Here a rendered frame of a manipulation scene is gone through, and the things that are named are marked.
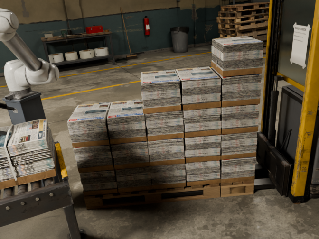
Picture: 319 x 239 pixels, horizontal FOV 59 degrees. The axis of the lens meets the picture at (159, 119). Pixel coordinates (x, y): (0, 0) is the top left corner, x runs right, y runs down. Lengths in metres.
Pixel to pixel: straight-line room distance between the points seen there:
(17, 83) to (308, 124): 2.14
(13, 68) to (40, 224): 1.26
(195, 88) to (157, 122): 0.38
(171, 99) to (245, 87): 0.55
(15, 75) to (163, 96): 1.10
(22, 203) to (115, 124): 0.93
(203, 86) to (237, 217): 1.06
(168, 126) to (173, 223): 0.76
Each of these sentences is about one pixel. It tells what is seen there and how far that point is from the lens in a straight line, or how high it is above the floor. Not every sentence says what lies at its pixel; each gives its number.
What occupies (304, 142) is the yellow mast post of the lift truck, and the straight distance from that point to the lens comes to 2.31.
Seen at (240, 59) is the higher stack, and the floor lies 1.18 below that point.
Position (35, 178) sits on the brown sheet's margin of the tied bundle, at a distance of 1.60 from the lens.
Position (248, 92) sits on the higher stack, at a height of 0.93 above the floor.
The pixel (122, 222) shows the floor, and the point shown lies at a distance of 2.41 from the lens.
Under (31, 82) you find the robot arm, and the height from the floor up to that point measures 1.11.
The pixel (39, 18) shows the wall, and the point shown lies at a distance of 8.63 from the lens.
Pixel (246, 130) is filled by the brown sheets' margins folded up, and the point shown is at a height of 0.63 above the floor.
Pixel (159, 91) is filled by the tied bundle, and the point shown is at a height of 1.00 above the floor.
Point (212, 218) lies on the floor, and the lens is 2.38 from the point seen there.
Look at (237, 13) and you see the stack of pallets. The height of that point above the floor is 1.12.
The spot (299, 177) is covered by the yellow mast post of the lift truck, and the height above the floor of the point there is 0.28.
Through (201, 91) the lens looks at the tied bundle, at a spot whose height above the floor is 0.97.
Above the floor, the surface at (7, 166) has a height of 0.92.
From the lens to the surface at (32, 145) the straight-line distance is 1.51.
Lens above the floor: 1.61
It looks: 23 degrees down
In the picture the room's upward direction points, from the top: 5 degrees counter-clockwise
